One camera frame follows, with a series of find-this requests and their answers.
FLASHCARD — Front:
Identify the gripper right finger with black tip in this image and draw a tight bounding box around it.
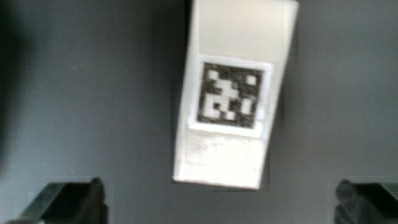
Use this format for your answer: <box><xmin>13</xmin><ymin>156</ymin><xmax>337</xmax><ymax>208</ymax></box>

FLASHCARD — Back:
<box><xmin>333</xmin><ymin>179</ymin><xmax>398</xmax><ymax>224</ymax></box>

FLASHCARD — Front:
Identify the gripper left finger with black tip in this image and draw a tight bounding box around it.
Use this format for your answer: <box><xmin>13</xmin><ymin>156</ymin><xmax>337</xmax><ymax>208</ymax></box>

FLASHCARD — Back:
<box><xmin>10</xmin><ymin>178</ymin><xmax>108</xmax><ymax>224</ymax></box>

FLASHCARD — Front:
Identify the white leg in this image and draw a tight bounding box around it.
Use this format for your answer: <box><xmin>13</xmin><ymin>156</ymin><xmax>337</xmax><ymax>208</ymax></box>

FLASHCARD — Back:
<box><xmin>172</xmin><ymin>0</ymin><xmax>298</xmax><ymax>189</ymax></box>

